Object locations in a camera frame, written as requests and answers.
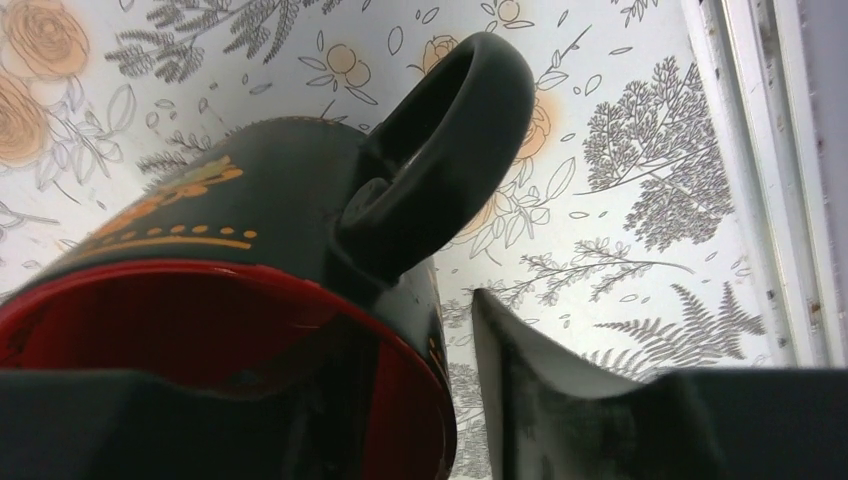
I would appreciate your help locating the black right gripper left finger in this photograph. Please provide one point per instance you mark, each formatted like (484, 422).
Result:
(124, 424)

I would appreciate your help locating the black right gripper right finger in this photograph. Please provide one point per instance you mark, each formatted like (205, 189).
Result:
(551, 414)

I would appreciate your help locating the black mug with orange flowers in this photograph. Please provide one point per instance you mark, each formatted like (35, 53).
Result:
(298, 246)

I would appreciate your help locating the floral patterned table mat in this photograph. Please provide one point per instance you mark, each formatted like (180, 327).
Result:
(614, 232)

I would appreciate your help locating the aluminium frame rail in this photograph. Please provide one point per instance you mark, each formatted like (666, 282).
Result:
(754, 71)

